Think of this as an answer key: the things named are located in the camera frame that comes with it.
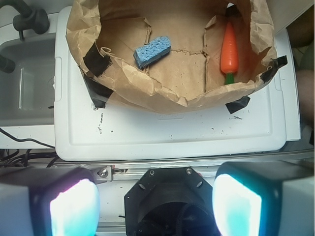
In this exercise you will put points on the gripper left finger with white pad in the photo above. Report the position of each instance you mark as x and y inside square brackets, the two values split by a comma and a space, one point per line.
[48, 202]

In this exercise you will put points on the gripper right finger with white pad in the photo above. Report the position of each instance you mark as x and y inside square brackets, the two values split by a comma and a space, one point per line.
[271, 198]

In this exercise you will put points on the blue sponge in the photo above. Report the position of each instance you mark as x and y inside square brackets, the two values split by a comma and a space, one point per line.
[152, 52]

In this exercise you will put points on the black tape piece right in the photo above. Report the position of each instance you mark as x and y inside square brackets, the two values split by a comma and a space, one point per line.
[238, 104]

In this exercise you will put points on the black tape piece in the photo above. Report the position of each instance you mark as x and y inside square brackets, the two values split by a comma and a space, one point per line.
[238, 104]
[99, 94]

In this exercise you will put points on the black tape piece left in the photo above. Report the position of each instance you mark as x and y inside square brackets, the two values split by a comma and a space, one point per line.
[99, 94]

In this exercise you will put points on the brown paper bag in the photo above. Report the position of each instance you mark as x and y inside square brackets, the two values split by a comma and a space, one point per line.
[102, 36]

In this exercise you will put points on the orange toy carrot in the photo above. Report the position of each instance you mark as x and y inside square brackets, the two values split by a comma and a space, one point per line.
[229, 59]

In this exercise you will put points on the black toy faucet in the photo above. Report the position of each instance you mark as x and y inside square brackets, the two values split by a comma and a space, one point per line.
[29, 18]

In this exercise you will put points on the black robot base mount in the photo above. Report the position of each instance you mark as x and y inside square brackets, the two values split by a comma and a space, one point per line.
[170, 202]

